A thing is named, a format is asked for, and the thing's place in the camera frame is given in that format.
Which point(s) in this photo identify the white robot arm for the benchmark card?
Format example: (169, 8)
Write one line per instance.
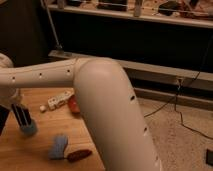
(107, 100)

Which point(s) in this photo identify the small white cube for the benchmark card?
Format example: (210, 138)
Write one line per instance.
(43, 108)

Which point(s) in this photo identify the black box on floor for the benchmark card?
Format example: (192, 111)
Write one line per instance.
(209, 157)

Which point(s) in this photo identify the metal pole stand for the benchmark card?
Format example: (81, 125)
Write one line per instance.
(58, 47)

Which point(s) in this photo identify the wooden table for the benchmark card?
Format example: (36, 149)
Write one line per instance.
(20, 153)

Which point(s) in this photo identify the round blue eraser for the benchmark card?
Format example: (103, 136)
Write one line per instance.
(29, 130)

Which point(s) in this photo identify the long wooden shelf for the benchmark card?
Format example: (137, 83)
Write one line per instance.
(133, 12)

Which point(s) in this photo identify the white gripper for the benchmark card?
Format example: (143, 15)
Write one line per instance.
(9, 96)

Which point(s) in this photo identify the dark red oblong object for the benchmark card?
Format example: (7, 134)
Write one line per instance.
(78, 155)

